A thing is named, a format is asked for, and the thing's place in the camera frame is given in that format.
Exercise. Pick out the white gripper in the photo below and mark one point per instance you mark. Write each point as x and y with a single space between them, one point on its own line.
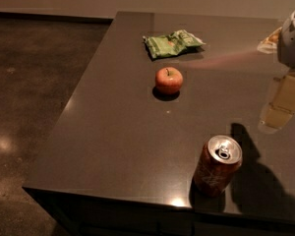
292 43

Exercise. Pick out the red apple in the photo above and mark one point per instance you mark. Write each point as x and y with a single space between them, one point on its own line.
168 80

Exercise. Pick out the red coke can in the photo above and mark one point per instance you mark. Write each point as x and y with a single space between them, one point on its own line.
220 158

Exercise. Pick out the green chip bag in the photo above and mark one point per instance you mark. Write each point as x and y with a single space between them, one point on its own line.
174 44

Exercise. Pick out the dark table cabinet base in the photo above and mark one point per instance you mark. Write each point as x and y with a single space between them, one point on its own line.
83 215

